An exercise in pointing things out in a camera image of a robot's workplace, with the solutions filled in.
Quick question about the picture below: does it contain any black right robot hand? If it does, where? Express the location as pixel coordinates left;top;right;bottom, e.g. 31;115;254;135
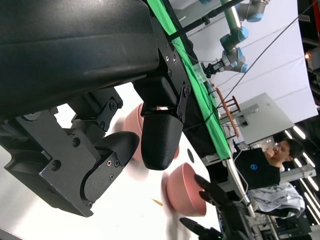
179;173;254;240

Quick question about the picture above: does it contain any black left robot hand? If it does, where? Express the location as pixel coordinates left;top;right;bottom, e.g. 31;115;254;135
0;0;192;218

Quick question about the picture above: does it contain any pink plastic bowl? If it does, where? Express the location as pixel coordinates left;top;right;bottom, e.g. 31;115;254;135
136;103;180;161
165;161;208;217
121;104;145;162

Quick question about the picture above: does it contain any black Dell laptop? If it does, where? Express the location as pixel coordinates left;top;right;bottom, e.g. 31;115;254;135
234;147;281;191

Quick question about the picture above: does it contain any seated person in dark shirt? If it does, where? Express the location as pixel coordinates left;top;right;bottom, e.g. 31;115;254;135
249;138;307;220

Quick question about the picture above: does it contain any grey monitor back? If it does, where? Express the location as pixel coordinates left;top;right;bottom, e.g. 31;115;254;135
234;92;296;149

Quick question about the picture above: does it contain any black backdrop cloth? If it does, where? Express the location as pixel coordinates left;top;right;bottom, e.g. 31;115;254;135
159;14;220;161

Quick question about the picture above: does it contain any brown wooden rack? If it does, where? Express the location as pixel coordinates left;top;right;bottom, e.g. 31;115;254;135
215;87;242;139

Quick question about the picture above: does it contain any green table cloth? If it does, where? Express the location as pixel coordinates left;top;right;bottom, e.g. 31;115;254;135
146;0;231;161

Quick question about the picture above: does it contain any black boom rod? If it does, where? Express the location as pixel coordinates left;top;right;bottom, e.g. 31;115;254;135
166;0;245;41

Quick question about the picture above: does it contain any clear plastic container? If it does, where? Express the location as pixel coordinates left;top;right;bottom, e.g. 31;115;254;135
191;62;209;85

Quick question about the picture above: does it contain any long thin black cable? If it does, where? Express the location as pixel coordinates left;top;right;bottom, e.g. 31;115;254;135
203;15;300;122

